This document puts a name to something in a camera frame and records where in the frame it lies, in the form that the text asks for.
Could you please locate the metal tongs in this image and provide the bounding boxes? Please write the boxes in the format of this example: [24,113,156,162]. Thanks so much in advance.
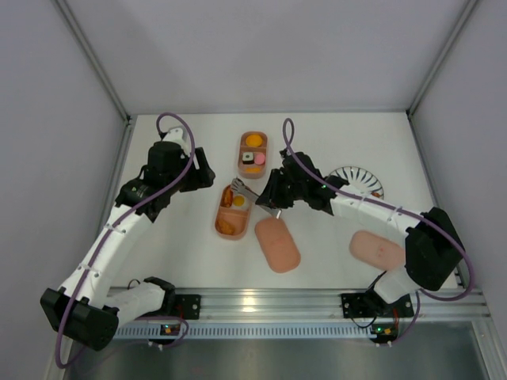
[231,177,282,219]

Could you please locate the pink toy sweet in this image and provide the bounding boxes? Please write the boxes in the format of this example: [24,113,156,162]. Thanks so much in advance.
[254,154,265,165]

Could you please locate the white fried egg toy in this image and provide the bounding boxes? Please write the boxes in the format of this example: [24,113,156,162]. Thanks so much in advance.
[231,195,250,211]

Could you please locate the black white sushi roll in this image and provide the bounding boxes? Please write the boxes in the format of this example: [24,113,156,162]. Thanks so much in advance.
[242,151,255,165]

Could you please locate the orange toy fried shrimp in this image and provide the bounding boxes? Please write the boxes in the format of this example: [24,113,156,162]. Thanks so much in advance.
[215,219,235,236]

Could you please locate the orange round toy food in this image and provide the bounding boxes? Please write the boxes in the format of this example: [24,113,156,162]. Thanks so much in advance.
[245,134,264,147]

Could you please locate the striped round plate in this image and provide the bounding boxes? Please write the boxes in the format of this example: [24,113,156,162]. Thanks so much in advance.
[330,165,384,200]

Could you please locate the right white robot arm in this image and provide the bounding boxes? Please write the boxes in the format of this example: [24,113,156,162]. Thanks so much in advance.
[256,152,464,304]

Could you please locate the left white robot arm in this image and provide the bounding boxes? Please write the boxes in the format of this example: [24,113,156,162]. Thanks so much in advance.
[40,124,215,351]

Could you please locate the near pink lunch box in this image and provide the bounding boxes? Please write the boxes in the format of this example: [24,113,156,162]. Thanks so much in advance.
[215,185,252,240]

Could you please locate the pink lunch box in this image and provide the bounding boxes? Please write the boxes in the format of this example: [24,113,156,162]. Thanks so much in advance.
[237,131,268,179]
[215,185,252,240]

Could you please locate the far pink lunch box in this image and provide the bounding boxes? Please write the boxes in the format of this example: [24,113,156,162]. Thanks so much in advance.
[237,131,268,179]

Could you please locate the centre pink box lid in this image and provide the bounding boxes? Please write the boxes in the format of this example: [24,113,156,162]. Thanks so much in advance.
[254,218,301,273]

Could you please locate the pink box lid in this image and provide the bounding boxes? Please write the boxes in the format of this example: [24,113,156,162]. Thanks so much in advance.
[254,218,301,273]
[349,230,406,271]

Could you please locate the right pink box lid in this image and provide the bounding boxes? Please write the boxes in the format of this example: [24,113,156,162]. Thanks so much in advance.
[349,230,406,271]

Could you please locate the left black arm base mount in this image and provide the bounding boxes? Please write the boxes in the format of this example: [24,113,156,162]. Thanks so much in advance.
[138,294,201,321]

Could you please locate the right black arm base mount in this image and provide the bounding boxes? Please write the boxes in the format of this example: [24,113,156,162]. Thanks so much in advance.
[340,290,415,319]

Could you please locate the grey slotted cable duct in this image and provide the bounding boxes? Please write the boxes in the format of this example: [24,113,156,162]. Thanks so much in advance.
[114,321,375,340]

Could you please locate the left aluminium frame post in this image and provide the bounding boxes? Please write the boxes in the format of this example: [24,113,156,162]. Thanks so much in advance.
[51,0,132,125]

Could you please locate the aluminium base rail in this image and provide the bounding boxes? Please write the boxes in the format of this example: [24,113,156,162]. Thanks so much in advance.
[106,287,490,322]

